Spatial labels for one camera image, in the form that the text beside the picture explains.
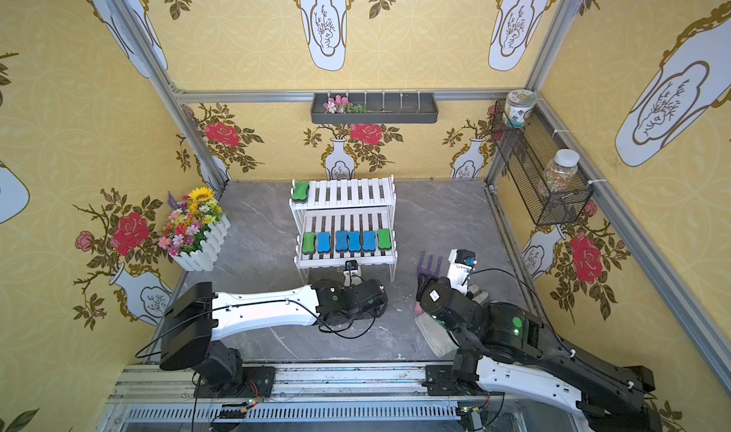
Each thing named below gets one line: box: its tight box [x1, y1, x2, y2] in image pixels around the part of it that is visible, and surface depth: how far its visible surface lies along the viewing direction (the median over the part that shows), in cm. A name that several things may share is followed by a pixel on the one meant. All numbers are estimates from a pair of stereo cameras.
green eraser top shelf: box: [292, 180, 310, 201], surface depth 81 cm
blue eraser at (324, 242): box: [316, 231, 331, 254], surface depth 87 cm
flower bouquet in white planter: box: [158, 186, 231, 272], surface depth 92 cm
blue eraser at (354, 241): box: [347, 231, 362, 253], surface depth 86 cm
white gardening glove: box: [414, 314, 459, 358], surface depth 83 cm
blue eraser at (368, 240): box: [362, 230, 376, 252], surface depth 88 cm
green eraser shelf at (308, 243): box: [301, 232, 317, 256], surface depth 87 cm
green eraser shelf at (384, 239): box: [376, 228, 393, 250], surface depth 88 cm
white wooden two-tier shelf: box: [289, 175, 397, 285], surface depth 86 cm
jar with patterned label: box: [502, 89, 538, 129], surface depth 87 cm
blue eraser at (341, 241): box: [335, 230, 349, 252], surface depth 88 cm
